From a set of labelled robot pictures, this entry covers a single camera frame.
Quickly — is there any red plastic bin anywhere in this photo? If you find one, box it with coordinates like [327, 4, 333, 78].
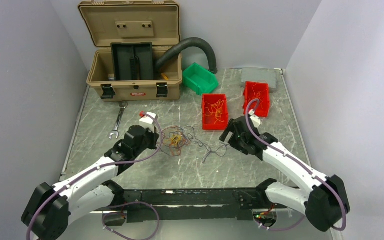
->
[201, 93, 229, 131]
[242, 81, 271, 118]

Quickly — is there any multicolour wire pile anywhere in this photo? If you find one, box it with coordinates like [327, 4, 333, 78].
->
[158, 125, 193, 157]

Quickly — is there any dark purple wire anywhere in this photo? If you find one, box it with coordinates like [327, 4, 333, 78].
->
[182, 125, 230, 164]

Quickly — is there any green plastic bin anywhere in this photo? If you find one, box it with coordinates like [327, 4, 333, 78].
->
[182, 63, 219, 96]

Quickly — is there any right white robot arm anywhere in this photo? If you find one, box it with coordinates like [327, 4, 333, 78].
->
[219, 116, 351, 232]

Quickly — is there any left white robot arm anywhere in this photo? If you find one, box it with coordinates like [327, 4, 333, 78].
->
[21, 122, 162, 240]

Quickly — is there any silver combination wrench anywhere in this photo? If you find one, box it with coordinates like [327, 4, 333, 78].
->
[108, 101, 129, 140]

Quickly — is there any black toolbox tray insert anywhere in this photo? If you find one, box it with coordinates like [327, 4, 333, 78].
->
[110, 42, 154, 81]

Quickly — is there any tan plastic toolbox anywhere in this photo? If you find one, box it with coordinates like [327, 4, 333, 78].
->
[78, 0, 182, 102]

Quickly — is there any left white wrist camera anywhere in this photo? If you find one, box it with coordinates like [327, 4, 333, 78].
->
[139, 111, 158, 133]

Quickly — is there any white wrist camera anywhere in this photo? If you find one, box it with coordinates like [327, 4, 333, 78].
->
[248, 109, 262, 129]
[139, 111, 158, 133]

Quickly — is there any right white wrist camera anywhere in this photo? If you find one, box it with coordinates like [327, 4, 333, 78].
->
[248, 109, 262, 129]

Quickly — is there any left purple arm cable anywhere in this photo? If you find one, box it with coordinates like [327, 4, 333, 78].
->
[25, 110, 164, 240]

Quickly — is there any black corrugated hose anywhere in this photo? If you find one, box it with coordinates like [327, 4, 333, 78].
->
[154, 37, 219, 75]

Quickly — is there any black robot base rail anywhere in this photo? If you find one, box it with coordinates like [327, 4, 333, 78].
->
[102, 187, 285, 223]

